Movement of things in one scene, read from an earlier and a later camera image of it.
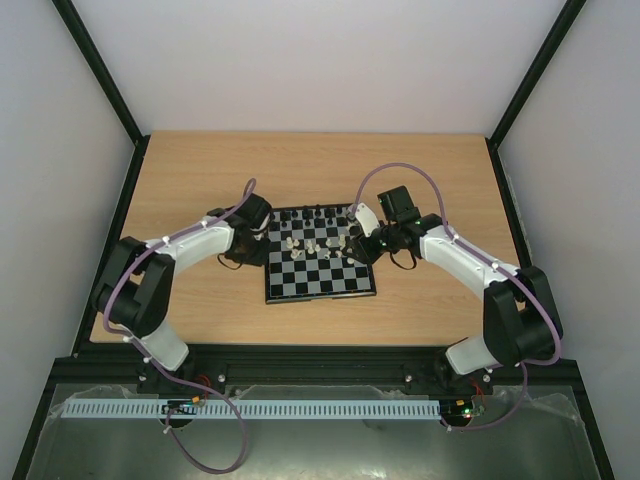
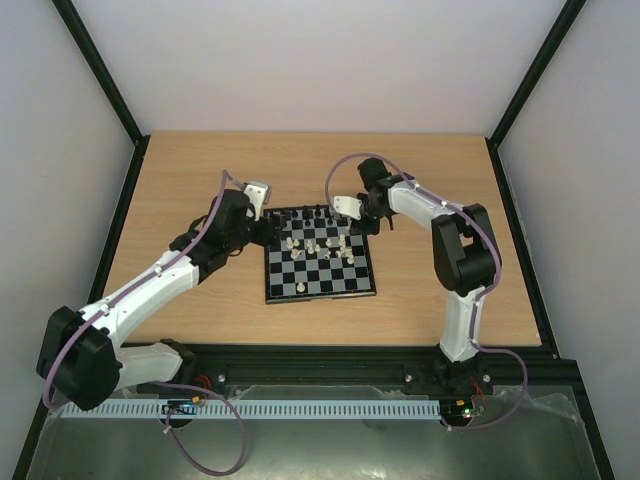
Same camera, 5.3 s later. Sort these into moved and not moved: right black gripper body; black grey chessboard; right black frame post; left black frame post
Moved: right black gripper body
Not moved: black grey chessboard; left black frame post; right black frame post
